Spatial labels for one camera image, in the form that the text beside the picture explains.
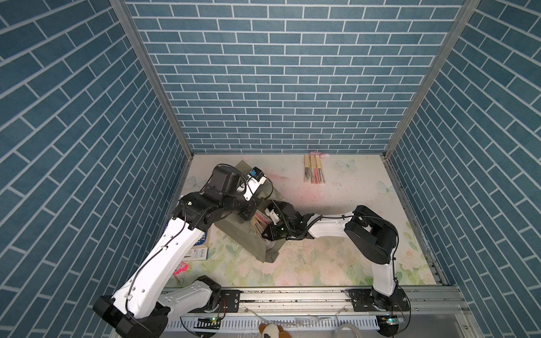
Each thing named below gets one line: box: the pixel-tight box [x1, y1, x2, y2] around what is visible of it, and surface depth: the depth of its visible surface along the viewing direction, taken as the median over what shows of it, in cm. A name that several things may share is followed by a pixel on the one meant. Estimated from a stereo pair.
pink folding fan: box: [309, 154, 321, 185], surface depth 117 cm
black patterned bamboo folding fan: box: [303, 153, 313, 184], surface depth 118 cm
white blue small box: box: [182, 247, 209, 261], surface depth 85 cm
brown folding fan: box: [315, 154, 326, 184], surface depth 118 cm
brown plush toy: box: [258, 323, 293, 338], surface depth 68 cm
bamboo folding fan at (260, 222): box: [252, 209, 273, 239], surface depth 93 cm
